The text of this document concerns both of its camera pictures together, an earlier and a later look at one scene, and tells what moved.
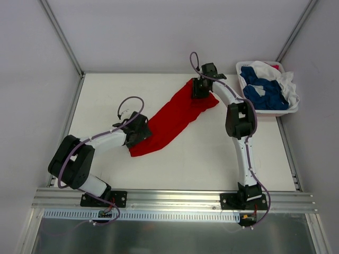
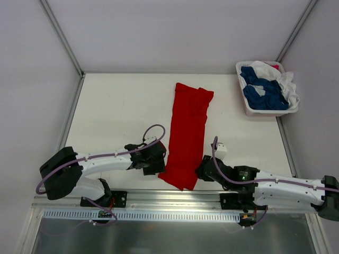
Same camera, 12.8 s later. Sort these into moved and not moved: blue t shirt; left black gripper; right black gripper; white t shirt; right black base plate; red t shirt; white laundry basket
Moved: red t shirt; left black gripper; right black gripper
Not moved: right black base plate; blue t shirt; white t shirt; white laundry basket
